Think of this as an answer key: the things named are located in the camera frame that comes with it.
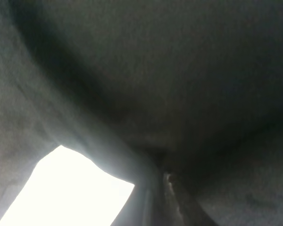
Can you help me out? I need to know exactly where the black printed t-shirt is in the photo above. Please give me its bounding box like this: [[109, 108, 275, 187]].
[[0, 0, 283, 226]]

